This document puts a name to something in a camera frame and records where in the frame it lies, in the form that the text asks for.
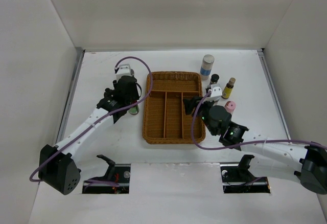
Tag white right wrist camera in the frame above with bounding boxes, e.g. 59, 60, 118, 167
205, 84, 222, 102

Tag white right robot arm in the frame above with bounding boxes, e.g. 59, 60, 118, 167
183, 95, 326, 195

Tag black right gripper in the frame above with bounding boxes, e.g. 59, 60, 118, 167
183, 96, 218, 136

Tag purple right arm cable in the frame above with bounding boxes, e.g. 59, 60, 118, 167
191, 92, 327, 151

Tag brown wicker divided basket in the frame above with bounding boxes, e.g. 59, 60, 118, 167
142, 71, 202, 145

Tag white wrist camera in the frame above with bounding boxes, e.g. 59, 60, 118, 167
205, 84, 222, 102
114, 64, 132, 82

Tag tall white pearl jar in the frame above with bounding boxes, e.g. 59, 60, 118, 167
200, 54, 215, 80

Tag yellow label brown bottle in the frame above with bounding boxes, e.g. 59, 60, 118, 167
222, 77, 236, 99

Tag green label sauce bottle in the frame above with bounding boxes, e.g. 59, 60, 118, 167
128, 102, 139, 115

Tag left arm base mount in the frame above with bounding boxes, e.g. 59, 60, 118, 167
82, 155, 131, 194

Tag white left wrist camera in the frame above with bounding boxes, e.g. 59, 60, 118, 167
114, 64, 132, 82

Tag dark pepper spice bottle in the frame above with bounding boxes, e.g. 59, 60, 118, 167
209, 74, 220, 86

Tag pink lid spice shaker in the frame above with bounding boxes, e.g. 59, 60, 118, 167
224, 101, 236, 114

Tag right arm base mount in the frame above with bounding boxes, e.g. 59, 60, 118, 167
220, 154, 270, 194

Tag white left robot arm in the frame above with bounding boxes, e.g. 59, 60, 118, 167
38, 76, 141, 195

